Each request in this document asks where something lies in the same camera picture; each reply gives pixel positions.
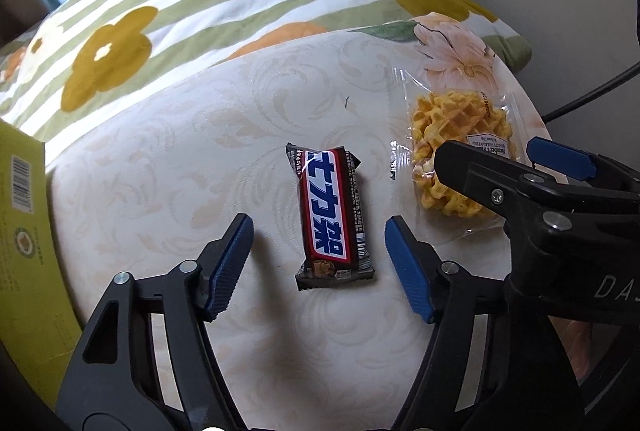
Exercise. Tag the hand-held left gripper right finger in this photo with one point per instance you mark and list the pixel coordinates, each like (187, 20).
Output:
(407, 266)

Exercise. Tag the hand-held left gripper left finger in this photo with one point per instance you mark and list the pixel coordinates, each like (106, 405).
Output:
(230, 261)

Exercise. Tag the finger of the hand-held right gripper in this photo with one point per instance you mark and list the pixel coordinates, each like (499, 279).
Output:
(490, 181)
(565, 158)

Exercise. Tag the clear waffle packet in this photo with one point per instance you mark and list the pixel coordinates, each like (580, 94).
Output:
(450, 121)

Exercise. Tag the brown chocolate bar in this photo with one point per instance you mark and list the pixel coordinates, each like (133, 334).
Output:
(330, 216)

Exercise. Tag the yellow green cardboard box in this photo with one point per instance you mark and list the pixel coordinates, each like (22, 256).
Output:
(30, 261)

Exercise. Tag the person's right hand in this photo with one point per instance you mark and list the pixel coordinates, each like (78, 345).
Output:
(575, 341)

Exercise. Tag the cream patterned bed sheet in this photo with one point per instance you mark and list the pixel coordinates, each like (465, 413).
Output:
(175, 161)

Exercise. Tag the floral striped pillow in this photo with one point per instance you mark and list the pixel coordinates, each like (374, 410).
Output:
(200, 1)

